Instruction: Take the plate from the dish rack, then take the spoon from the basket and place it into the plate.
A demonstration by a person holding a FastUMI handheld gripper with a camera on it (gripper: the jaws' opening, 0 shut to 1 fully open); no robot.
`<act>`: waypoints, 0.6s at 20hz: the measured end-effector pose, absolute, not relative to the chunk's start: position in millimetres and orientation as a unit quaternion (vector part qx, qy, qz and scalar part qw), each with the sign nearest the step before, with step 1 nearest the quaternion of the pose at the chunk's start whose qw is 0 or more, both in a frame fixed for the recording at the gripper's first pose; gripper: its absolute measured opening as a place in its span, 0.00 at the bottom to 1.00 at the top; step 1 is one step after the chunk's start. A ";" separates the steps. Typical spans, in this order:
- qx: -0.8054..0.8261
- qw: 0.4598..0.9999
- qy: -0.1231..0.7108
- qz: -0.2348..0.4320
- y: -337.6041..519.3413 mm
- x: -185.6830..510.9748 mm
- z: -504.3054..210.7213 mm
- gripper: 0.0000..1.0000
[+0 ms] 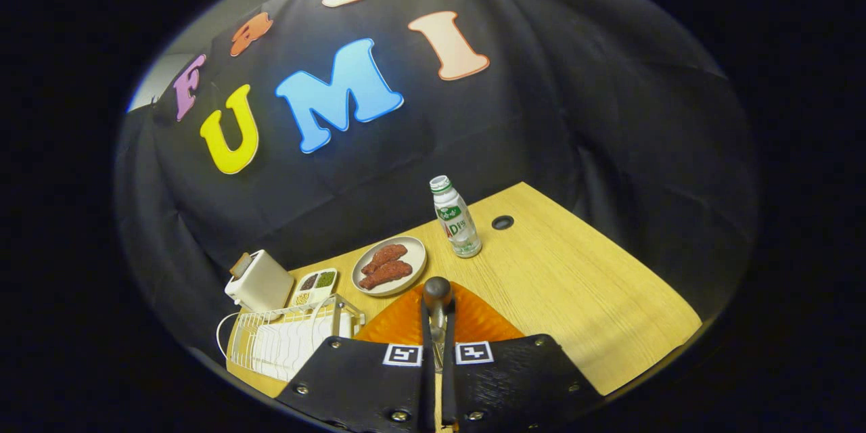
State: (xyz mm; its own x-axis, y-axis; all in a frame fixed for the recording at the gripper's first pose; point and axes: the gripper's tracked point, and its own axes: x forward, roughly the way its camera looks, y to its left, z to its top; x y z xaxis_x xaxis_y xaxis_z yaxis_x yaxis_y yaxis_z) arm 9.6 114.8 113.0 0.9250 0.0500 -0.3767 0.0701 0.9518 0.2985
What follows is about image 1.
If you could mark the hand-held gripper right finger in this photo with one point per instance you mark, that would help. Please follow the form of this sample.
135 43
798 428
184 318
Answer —
449 392

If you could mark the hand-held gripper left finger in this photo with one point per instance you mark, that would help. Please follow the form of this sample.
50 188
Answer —
426 392

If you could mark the beige plate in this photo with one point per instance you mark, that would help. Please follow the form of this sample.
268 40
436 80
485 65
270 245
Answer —
414 254

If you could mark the red meat piece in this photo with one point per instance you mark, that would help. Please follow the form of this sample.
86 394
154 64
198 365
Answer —
385 258
387 275

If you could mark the white compartment tray with beans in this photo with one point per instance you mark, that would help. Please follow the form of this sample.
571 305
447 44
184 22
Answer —
314 287

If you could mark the white drink bottle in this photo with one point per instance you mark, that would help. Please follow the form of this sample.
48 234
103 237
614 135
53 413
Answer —
457 220

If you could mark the white toaster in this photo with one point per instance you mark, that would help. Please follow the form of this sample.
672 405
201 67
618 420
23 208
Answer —
264 284

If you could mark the brown toast slice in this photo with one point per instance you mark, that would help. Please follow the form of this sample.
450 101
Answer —
241 265

